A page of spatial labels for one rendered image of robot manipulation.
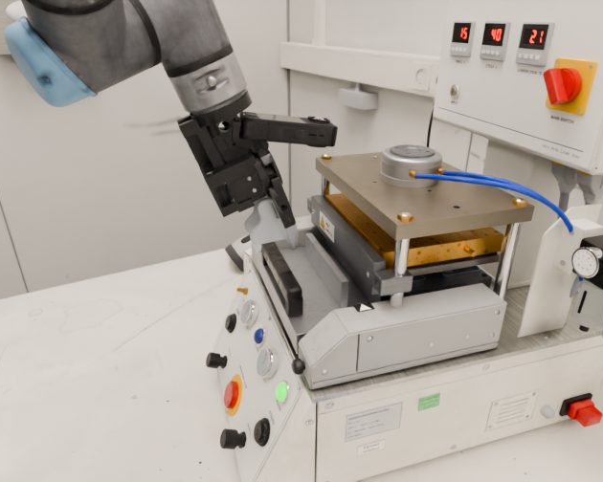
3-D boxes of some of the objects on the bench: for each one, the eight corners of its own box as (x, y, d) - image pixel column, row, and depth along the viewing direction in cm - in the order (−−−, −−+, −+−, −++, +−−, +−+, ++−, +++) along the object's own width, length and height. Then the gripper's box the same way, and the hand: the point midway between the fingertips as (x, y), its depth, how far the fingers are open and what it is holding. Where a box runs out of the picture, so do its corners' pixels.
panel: (213, 353, 84) (252, 266, 78) (245, 502, 58) (304, 388, 53) (203, 351, 83) (241, 263, 78) (230, 501, 57) (289, 385, 52)
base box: (459, 300, 100) (472, 230, 92) (609, 435, 68) (648, 343, 60) (212, 348, 86) (204, 268, 78) (255, 547, 54) (247, 444, 46)
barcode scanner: (294, 245, 124) (294, 218, 120) (308, 257, 118) (308, 229, 114) (223, 262, 115) (220, 233, 112) (234, 276, 109) (232, 247, 106)
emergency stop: (231, 396, 72) (240, 376, 71) (235, 415, 69) (245, 394, 68) (221, 395, 72) (231, 375, 70) (225, 413, 68) (234, 393, 67)
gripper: (173, 113, 54) (243, 253, 65) (178, 129, 47) (257, 285, 57) (239, 84, 55) (298, 228, 66) (256, 96, 47) (319, 255, 58)
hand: (295, 238), depth 61 cm, fingers closed
